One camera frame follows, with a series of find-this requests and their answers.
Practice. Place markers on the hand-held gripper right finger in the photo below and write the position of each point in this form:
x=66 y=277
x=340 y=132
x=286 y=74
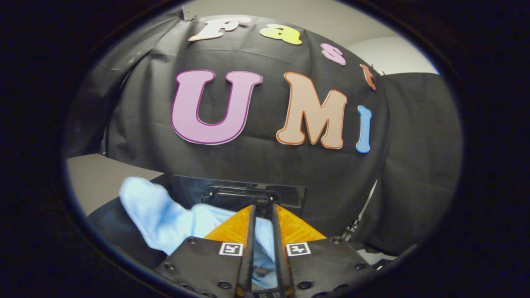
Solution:
x=278 y=248

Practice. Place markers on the light blue garment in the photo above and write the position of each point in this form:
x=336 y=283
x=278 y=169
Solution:
x=165 y=223

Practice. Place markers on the black light stand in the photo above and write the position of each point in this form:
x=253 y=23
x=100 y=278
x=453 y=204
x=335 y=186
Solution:
x=352 y=231

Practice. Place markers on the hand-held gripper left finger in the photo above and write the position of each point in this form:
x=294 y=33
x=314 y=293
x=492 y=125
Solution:
x=249 y=248

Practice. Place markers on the beige cabinet with dark side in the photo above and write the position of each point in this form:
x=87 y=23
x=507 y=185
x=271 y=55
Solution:
x=99 y=178

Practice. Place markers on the black backdrop cloth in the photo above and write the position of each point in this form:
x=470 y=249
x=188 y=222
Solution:
x=269 y=165

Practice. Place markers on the dark washing machine lid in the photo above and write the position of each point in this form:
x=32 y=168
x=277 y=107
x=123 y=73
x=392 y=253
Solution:
x=186 y=190

